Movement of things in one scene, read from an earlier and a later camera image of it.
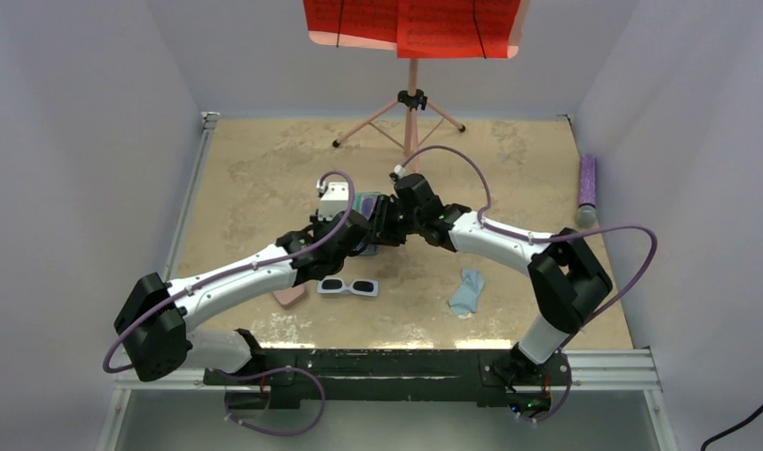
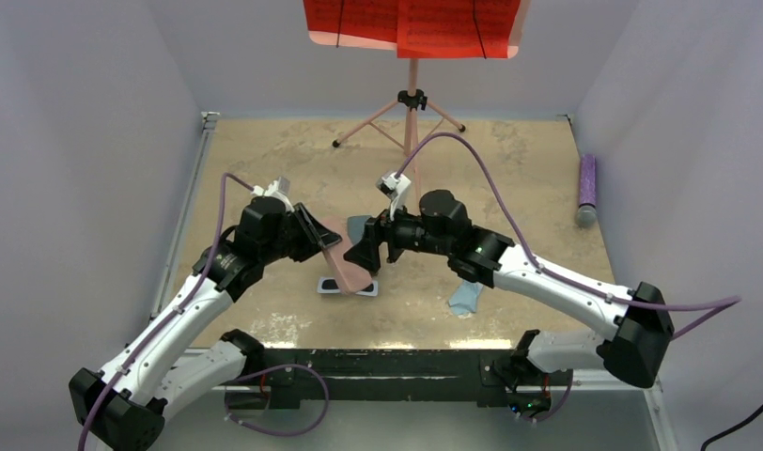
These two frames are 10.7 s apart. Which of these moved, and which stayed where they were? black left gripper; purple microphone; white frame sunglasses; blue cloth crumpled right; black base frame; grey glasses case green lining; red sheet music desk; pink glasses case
Moved: black left gripper; pink glasses case; grey glasses case green lining
Stayed: purple microphone; white frame sunglasses; blue cloth crumpled right; black base frame; red sheet music desk
